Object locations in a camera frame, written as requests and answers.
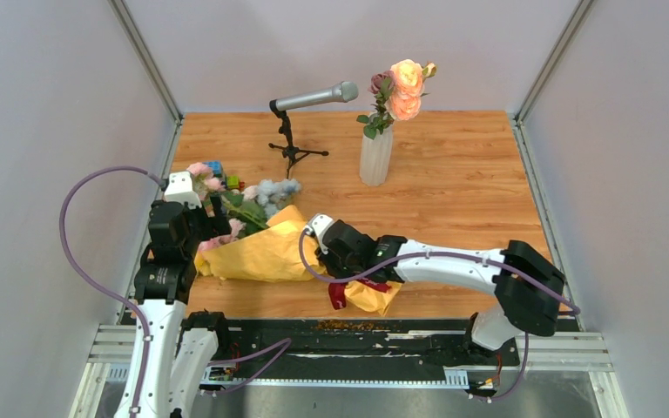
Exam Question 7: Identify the dark red ribbon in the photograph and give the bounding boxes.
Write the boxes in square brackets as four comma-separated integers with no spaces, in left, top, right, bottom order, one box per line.
[328,280,399,315]

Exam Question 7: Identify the yellow flower bouquet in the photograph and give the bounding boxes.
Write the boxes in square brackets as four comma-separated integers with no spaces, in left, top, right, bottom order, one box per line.
[186,162,403,316]

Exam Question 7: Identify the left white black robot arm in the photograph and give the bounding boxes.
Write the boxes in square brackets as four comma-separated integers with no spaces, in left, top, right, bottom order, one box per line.
[115,196,232,417]

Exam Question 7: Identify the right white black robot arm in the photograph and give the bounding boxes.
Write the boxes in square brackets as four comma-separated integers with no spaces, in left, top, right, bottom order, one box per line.
[304,214,566,364]

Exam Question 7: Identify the white ribbed vase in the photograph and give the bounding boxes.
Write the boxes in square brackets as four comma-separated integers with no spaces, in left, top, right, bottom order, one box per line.
[359,126,394,186]

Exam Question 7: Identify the orange flowers in vase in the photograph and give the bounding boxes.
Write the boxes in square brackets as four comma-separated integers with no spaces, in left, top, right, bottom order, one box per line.
[356,59,437,140]

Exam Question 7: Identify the colourful toy block train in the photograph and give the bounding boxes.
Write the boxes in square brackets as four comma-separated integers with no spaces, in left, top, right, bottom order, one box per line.
[202,160,246,192]

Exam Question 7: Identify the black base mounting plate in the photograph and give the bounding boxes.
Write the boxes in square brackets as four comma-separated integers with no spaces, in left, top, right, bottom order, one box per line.
[213,319,520,381]

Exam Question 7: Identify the silver microphone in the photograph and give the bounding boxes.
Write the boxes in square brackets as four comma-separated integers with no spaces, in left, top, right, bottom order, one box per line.
[269,81,359,112]

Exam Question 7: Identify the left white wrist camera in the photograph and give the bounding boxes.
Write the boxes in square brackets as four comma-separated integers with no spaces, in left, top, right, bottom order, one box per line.
[163,171,202,209]

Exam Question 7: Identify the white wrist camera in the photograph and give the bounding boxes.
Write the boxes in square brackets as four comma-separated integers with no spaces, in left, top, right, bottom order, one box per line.
[163,171,202,209]
[303,213,335,254]

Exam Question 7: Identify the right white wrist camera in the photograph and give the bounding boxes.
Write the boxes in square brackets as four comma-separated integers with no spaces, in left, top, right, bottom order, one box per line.
[303,213,335,254]

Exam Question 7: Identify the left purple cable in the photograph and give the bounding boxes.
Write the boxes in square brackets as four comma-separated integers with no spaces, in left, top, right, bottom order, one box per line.
[58,166,166,418]

